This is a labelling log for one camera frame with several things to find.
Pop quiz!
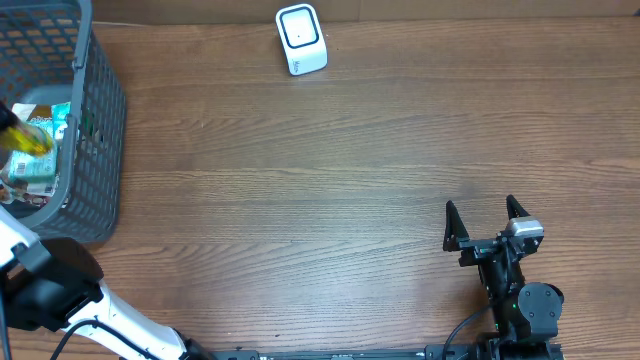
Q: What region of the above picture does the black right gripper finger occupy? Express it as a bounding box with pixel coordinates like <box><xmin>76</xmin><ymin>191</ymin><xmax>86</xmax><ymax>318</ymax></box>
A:
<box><xmin>506</xmin><ymin>194</ymin><xmax>530</xmax><ymax>219</ymax></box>
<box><xmin>443</xmin><ymin>200</ymin><xmax>470</xmax><ymax>252</ymax></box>

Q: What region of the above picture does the small teal white box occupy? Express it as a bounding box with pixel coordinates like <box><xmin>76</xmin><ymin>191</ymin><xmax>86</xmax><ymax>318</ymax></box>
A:
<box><xmin>51</xmin><ymin>102</ymin><xmax>71</xmax><ymax>145</ymax></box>

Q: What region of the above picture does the yellow liquid bottle silver cap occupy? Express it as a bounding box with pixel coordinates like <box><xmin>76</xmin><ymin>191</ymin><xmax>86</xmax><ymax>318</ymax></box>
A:
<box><xmin>1</xmin><ymin>122</ymin><xmax>54</xmax><ymax>156</ymax></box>

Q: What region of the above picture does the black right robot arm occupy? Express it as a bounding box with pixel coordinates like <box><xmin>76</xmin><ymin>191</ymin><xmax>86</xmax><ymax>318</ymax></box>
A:
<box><xmin>443</xmin><ymin>195</ymin><xmax>564</xmax><ymax>344</ymax></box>

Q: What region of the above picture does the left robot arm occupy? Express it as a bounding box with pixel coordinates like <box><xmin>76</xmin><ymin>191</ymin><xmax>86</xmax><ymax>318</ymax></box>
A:
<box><xmin>1</xmin><ymin>209</ymin><xmax>213</xmax><ymax>360</ymax></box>

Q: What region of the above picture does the white barcode scanner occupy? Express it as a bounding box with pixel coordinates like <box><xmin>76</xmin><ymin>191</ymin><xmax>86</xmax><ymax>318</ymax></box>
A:
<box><xmin>275</xmin><ymin>3</ymin><xmax>328</xmax><ymax>76</ymax></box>

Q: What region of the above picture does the brown snack packet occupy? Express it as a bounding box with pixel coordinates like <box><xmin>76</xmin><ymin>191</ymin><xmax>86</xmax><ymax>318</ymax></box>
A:
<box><xmin>26</xmin><ymin>104</ymin><xmax>52</xmax><ymax>122</ymax></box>

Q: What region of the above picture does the teal tissue pack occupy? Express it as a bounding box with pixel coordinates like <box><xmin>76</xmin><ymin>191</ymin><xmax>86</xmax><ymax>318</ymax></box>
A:
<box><xmin>8</xmin><ymin>149</ymin><xmax>57</xmax><ymax>183</ymax></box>

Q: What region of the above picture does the grey plastic shopping basket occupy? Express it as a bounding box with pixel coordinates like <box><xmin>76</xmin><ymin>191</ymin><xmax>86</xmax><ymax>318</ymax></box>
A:
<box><xmin>1</xmin><ymin>0</ymin><xmax>127</xmax><ymax>243</ymax></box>

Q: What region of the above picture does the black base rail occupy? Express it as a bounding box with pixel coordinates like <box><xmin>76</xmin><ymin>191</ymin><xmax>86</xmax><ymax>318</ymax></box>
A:
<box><xmin>212</xmin><ymin>344</ymin><xmax>565</xmax><ymax>360</ymax></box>

